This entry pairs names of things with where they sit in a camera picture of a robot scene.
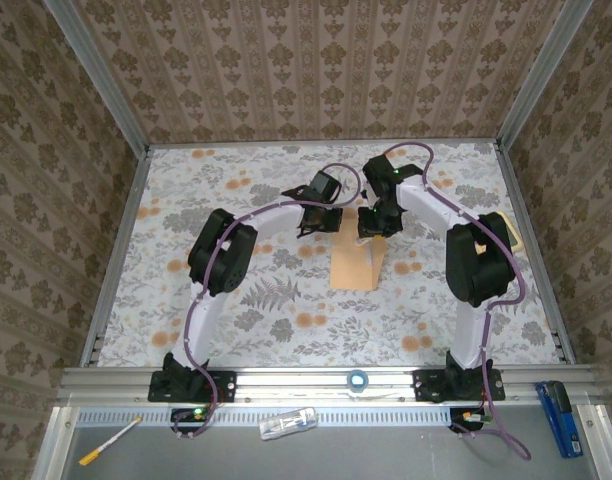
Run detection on tan paper envelope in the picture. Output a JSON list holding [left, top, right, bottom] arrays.
[[328, 230, 388, 292]]

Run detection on floral table cover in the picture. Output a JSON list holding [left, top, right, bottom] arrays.
[[96, 142, 562, 369]]

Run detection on black board coloured connectors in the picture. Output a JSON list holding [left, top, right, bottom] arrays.
[[448, 407, 492, 434]]

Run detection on clear plastic bag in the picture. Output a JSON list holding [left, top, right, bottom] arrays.
[[258, 406, 318, 442]]

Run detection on grey metal shelf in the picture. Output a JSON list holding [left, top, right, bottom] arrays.
[[60, 424, 600, 480]]

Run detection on black board green light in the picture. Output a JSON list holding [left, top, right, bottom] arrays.
[[170, 405, 213, 436]]

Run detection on blue black hand tool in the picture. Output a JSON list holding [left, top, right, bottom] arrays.
[[534, 379, 585, 460]]

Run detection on aluminium shelf side beam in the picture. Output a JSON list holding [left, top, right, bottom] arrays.
[[31, 405, 78, 480], [575, 403, 612, 480]]

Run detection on white pen yellow cap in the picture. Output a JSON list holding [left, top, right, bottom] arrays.
[[78, 415, 143, 467]]

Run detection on aluminium table side rail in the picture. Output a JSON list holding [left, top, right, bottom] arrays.
[[79, 147, 155, 369], [493, 142, 577, 366]]

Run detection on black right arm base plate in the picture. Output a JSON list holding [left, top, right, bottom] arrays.
[[411, 368, 506, 404]]

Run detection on long aluminium base rail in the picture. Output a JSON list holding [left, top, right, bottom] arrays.
[[55, 363, 600, 406]]

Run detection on thin aluminium wall-side rail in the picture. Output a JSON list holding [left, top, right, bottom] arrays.
[[146, 138, 502, 149]]

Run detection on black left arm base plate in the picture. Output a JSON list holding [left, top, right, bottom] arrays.
[[146, 368, 238, 404]]

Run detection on aluminium frame post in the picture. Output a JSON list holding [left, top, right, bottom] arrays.
[[41, 0, 152, 154], [495, 0, 595, 151]]

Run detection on grey slotted cable duct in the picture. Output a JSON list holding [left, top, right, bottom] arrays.
[[75, 407, 455, 429]]

